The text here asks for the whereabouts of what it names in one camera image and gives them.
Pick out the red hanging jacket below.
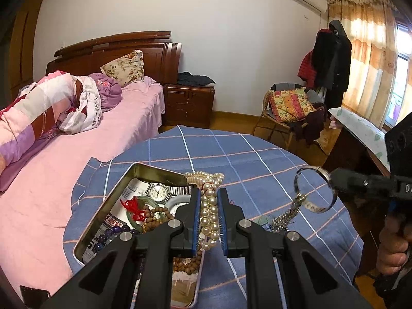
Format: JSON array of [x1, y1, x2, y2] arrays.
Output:
[[298, 50, 317, 87]]

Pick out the beige patterned curtain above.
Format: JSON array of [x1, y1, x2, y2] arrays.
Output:
[[327, 0, 400, 129]]

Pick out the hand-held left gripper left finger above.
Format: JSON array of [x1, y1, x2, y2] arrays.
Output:
[[40, 187, 202, 309]]

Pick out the wooden wardrobe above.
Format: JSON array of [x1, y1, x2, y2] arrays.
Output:
[[8, 0, 47, 100]]

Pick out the pearl necklace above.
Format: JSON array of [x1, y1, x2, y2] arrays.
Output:
[[184, 171, 225, 252]]

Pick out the metal tin box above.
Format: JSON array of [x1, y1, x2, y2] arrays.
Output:
[[72, 162, 207, 308]]

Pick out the colourful patterned cushion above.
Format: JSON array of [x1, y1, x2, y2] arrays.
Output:
[[269, 87, 315, 123]]

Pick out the dark folded clothes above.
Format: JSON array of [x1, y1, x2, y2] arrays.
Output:
[[177, 71, 216, 87]]

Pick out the window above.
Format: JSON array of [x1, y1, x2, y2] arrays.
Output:
[[384, 22, 412, 129]]

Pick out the rattan chair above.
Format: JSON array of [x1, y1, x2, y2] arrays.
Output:
[[253, 85, 325, 150]]

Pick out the white jade bangle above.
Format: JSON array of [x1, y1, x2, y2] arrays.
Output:
[[164, 195, 194, 216]]

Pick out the silver wristwatch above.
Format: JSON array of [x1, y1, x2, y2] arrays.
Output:
[[141, 182, 194, 200]]

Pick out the grey garment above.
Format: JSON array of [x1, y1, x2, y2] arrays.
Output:
[[270, 83, 311, 92]]

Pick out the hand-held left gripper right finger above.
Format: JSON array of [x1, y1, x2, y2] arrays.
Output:
[[217, 187, 374, 309]]

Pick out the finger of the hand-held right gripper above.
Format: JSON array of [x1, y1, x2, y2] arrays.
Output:
[[328, 167, 395, 198]]

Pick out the purple garment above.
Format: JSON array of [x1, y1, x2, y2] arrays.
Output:
[[88, 72, 123, 111]]

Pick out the brown wooden bead necklace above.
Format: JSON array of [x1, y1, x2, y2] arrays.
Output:
[[142, 206, 202, 276]]

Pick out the silver chain bracelet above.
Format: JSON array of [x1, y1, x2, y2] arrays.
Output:
[[270, 195, 308, 232]]

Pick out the silver bangle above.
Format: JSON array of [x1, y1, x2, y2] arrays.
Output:
[[293, 166, 338, 214]]

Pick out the person's right hand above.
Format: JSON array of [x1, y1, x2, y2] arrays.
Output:
[[377, 214, 412, 276]]

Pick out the green jade bangle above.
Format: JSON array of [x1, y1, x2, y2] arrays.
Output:
[[127, 196, 158, 224]]

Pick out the white floral cloth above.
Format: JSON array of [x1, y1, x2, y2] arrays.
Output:
[[59, 77, 104, 134]]

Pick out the bed with pink sheet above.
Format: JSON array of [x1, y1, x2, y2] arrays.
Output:
[[0, 75, 166, 297]]

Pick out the purple bead bracelet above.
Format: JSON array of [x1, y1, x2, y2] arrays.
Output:
[[95, 225, 142, 248]]

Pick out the wooden nightstand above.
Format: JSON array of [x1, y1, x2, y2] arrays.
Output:
[[161, 84, 216, 128]]

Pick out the red knotted cord bracelet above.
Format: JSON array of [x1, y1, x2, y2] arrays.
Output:
[[121, 196, 147, 222]]

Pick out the wooden headboard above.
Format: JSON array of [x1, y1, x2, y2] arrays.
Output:
[[45, 31, 182, 86]]

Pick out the dark maroon garment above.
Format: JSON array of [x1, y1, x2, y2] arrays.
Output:
[[293, 108, 326, 145]]

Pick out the floral pillow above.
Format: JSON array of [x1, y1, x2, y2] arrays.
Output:
[[100, 50, 144, 86]]

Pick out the pink patchwork quilt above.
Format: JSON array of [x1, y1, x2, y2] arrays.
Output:
[[0, 72, 84, 194]]

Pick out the black hanging coat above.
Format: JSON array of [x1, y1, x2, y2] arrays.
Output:
[[314, 19, 352, 104]]

